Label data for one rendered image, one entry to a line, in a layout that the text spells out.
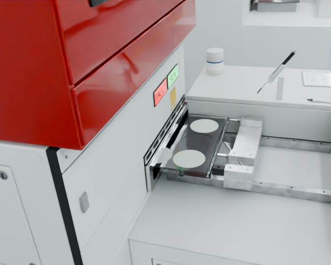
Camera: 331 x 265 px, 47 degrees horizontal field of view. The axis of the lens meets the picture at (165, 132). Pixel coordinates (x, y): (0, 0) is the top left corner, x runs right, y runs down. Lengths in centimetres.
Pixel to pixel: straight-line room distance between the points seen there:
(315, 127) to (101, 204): 86
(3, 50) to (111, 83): 20
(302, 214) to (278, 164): 24
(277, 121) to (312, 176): 26
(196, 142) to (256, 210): 31
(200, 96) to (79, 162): 79
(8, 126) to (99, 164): 21
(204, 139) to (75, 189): 64
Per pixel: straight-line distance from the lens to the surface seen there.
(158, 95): 115
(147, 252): 108
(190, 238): 105
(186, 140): 129
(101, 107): 71
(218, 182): 120
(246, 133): 137
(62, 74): 61
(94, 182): 83
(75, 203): 77
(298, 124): 145
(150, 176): 112
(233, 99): 143
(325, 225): 113
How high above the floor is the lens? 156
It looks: 30 degrees down
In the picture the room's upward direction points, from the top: 4 degrees counter-clockwise
